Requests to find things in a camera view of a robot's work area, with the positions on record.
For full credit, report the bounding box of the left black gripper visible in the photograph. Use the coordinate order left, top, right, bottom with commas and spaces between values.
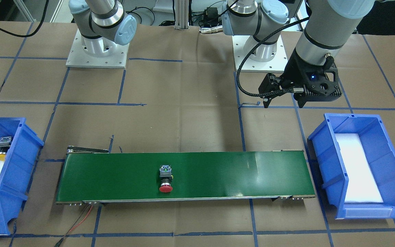
258, 51, 342, 108

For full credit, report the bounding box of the yellow push button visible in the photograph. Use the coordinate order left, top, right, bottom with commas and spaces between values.
0, 136, 12, 162

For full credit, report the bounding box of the red push button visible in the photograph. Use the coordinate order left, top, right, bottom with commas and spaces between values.
159, 165, 173, 193

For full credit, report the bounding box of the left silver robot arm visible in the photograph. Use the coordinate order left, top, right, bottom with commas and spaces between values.
222, 0, 374, 108

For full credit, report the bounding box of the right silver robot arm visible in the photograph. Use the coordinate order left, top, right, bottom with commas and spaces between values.
0, 0, 136, 150

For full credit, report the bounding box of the blue plastic bin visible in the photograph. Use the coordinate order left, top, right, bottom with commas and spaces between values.
308, 113, 395, 219
0, 117, 44, 235

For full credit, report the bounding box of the green conveyor belt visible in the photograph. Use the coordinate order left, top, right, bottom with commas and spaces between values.
55, 151, 315, 204

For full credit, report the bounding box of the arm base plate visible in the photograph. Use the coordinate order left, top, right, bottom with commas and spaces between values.
66, 30, 130, 69
232, 35, 288, 73

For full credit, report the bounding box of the black braided cable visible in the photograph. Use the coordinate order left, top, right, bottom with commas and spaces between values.
236, 17, 309, 96

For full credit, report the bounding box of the red black wire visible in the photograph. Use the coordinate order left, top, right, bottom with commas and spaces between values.
53, 204, 95, 247

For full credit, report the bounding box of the aluminium frame post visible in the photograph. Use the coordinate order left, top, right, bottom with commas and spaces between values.
173, 0, 191, 30

